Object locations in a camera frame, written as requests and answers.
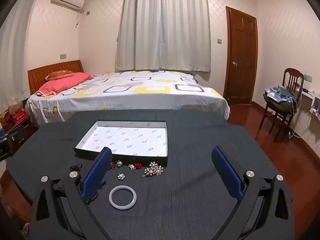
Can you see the white jade bangle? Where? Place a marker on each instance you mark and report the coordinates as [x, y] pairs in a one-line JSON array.
[[112, 201]]

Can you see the gold charm with red knot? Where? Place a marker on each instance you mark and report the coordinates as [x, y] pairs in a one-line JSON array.
[[135, 166]]

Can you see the red patterned cushion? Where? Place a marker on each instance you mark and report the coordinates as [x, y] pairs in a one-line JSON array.
[[60, 75]]

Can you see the crystal brooch with big pearl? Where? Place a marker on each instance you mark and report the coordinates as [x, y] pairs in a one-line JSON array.
[[119, 164]]

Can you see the red cardboard box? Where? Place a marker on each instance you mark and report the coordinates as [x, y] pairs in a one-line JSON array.
[[19, 117]]

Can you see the red knot tassel gold charm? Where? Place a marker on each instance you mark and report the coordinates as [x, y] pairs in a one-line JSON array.
[[111, 166]]

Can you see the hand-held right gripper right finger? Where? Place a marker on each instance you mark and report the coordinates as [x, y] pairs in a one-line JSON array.
[[226, 173]]

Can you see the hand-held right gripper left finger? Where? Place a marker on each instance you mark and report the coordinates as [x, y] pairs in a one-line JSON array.
[[96, 175]]

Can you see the brown stuffed toy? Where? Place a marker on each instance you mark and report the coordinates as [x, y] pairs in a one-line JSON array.
[[15, 108]]

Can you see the shallow green box white lining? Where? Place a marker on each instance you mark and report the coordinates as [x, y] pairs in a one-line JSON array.
[[130, 140]]

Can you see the bed with patterned sheet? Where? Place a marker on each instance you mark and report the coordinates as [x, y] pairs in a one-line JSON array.
[[140, 95]]

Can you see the wooden headboard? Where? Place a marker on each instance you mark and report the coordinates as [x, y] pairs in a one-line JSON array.
[[45, 71]]

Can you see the small pearl flower brooch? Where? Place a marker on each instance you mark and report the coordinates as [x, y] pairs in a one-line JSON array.
[[121, 176]]

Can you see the pile of clothes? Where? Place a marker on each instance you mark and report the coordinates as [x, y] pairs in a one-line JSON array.
[[278, 97]]

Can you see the grey striped curtain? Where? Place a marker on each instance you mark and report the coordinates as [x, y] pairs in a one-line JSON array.
[[162, 27]]

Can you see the dark wooden chair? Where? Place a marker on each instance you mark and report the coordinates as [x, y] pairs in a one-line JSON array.
[[292, 77]]

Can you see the pink pillow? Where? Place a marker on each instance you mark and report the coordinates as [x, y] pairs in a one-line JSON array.
[[65, 82]]

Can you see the brown wooden door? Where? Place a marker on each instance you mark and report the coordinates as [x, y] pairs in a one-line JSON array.
[[241, 57]]

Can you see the large pearl cluster brooch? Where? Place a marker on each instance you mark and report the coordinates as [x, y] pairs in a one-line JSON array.
[[153, 170]]

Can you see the wall outlet above headboard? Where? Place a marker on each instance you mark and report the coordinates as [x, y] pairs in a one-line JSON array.
[[63, 55]]

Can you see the dark wooden nightstand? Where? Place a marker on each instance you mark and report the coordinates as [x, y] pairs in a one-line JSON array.
[[22, 132]]

